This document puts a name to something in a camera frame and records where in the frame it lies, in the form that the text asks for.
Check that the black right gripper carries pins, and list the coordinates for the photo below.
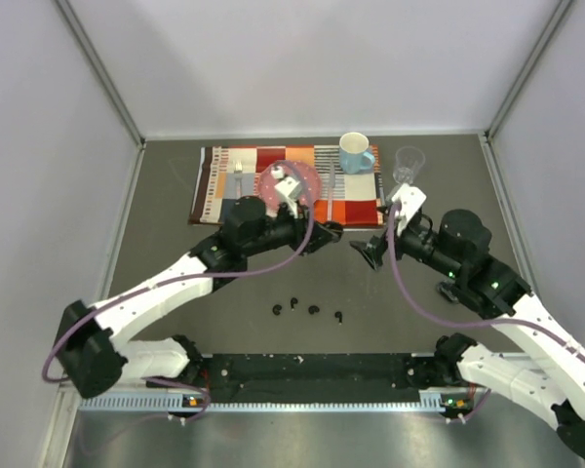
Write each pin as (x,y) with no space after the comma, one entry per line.
(374,250)

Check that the aluminium frame rail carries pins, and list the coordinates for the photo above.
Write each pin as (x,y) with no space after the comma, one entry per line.
(557,391)

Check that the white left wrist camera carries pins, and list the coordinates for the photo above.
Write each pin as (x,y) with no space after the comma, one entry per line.
(285,189)

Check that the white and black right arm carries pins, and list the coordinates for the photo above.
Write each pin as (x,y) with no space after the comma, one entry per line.
(503,300)

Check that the fork with pink handle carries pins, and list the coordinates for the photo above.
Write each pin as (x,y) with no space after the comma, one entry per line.
(238,176)

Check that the clear drinking glass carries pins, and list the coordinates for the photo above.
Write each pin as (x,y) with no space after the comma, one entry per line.
(409,160)

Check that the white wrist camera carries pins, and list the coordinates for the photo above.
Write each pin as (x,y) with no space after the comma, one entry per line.
(409,200)
(285,189)

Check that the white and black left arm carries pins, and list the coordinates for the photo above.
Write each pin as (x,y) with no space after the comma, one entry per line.
(96,345)

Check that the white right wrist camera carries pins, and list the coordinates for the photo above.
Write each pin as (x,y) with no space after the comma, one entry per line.
(409,200)

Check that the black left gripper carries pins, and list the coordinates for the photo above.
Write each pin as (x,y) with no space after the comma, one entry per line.
(320,236)

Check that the light blue mug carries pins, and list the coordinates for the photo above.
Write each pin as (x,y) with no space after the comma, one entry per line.
(355,154)

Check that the pink dotted plate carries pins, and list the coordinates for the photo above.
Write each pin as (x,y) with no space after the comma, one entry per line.
(308,176)

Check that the black marbled earbud case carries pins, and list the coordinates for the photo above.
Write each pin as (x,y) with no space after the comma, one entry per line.
(445,289)

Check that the knife with pink handle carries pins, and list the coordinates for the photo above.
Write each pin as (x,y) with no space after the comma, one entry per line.
(331,190)

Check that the colourful patchwork placemat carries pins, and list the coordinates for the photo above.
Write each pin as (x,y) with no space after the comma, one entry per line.
(356,198)

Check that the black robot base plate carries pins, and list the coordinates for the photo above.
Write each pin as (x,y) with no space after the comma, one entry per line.
(323,378)

